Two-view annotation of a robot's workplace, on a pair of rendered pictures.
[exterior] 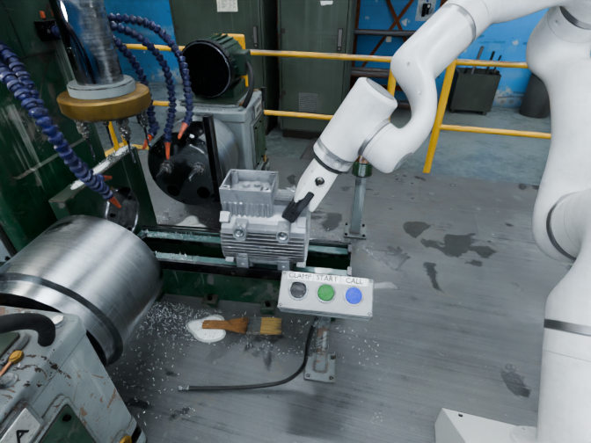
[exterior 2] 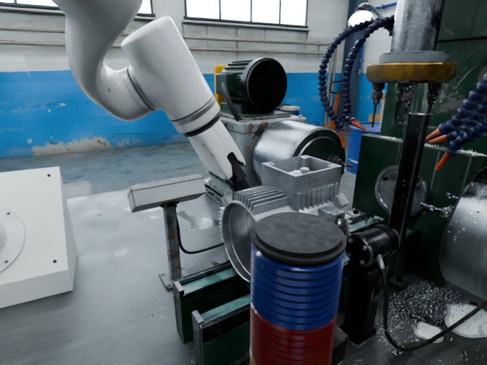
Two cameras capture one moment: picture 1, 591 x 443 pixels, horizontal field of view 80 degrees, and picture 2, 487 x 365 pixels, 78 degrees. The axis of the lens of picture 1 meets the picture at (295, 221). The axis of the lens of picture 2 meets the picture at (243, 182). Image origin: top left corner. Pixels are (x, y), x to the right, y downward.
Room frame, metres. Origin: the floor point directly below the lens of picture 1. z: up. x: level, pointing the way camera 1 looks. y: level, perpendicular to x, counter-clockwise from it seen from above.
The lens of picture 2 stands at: (1.10, -0.34, 1.31)
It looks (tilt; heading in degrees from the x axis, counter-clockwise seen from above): 20 degrees down; 141
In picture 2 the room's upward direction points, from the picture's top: straight up
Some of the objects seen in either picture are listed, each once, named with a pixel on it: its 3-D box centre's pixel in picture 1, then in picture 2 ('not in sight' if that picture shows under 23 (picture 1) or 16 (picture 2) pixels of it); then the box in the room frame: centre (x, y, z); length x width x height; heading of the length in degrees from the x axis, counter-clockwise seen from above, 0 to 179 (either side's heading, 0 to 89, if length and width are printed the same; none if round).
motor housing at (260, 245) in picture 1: (268, 226); (282, 228); (0.72, 0.07, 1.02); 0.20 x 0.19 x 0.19; 83
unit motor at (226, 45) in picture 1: (230, 96); not in sight; (1.39, 0.25, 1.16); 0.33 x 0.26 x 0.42; 172
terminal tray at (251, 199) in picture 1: (251, 192); (300, 181); (0.73, 0.11, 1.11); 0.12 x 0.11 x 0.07; 83
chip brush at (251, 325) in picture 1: (242, 325); not in sight; (0.58, 0.14, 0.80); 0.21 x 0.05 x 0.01; 88
